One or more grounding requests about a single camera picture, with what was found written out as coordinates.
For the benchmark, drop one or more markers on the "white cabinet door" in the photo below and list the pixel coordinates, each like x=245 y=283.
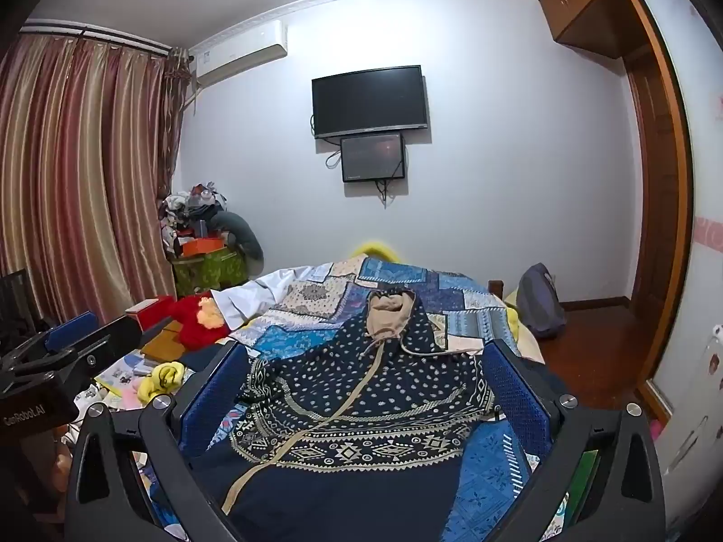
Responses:
x=690 y=373

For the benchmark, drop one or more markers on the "yellow plush toy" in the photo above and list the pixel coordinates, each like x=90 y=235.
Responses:
x=166 y=378

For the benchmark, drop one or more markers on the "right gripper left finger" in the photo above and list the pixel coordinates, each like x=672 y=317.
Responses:
x=106 y=500

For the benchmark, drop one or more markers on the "yellow blanket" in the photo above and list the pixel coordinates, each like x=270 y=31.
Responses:
x=378 y=250

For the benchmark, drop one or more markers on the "white air conditioner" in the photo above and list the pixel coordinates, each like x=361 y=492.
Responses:
x=241 y=52

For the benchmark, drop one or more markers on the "orange box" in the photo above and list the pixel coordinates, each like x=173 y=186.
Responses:
x=192 y=247

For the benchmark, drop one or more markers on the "small wall monitor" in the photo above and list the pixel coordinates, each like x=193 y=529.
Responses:
x=371 y=158

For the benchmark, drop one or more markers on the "green storage box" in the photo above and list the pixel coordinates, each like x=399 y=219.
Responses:
x=216 y=270

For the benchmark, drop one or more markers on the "large wall television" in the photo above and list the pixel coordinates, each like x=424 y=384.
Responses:
x=379 y=100

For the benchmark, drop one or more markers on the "red plush toy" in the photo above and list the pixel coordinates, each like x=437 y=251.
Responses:
x=201 y=322

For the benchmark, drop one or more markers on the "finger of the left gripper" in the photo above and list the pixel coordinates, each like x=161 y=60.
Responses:
x=71 y=331

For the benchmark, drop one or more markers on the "white pillow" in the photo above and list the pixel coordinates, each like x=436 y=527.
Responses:
x=241 y=303

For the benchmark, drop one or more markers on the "brown wooden wardrobe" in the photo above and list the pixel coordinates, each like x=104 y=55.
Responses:
x=622 y=36

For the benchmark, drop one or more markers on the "grey bolster pillow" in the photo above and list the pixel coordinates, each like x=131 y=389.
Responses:
x=243 y=236

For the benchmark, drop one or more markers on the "striped red beige curtain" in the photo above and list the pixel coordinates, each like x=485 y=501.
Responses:
x=89 y=140

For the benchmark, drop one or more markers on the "pile of clutter clothes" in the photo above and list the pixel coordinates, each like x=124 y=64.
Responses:
x=187 y=214

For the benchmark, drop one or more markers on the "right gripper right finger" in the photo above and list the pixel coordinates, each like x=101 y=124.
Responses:
x=623 y=496

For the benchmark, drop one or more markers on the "navy patterned hooded sweater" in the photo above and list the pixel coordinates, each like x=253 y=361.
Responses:
x=358 y=439

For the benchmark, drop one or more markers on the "blue patchwork quilt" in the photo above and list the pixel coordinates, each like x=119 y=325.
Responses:
x=464 y=318

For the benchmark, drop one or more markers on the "grey blue backpack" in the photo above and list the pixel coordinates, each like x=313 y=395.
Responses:
x=538 y=303

